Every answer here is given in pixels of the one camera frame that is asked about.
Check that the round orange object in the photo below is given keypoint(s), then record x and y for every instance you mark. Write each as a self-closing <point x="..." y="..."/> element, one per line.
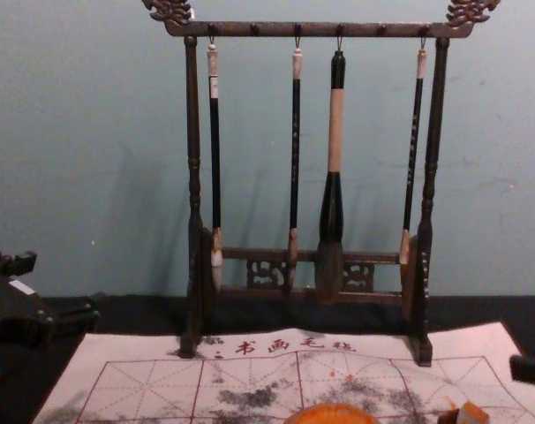
<point x="333" y="414"/>

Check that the black table cloth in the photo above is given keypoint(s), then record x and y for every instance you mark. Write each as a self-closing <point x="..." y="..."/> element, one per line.
<point x="130" y="311"/>

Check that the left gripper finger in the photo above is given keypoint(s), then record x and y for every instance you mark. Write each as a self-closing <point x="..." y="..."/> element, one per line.
<point x="75" y="315"/>
<point x="20" y="260"/>

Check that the white felt mat red grid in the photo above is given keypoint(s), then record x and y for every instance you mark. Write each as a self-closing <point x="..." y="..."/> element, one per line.
<point x="294" y="375"/>

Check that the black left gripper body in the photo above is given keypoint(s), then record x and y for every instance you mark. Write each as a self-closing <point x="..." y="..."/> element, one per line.
<point x="11" y="313"/>

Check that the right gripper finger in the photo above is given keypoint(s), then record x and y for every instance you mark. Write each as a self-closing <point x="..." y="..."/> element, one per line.
<point x="530" y="368"/>

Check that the small orange topped seal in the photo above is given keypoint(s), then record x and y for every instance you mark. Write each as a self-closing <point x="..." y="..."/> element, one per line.
<point x="466" y="415"/>

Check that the thin brush with white label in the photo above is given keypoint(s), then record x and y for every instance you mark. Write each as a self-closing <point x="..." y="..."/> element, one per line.
<point x="215" y="154"/>

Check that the large black and cream brush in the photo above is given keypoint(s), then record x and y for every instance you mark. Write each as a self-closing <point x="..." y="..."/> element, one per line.
<point x="336" y="132"/>

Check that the dark carved wooden brush rack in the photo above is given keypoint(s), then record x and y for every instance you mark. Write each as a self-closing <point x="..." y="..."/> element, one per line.
<point x="192" y="199"/>

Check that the thin black calligraphy brush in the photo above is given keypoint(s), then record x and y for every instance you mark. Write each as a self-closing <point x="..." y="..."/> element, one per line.
<point x="296" y="154"/>
<point x="414" y="154"/>

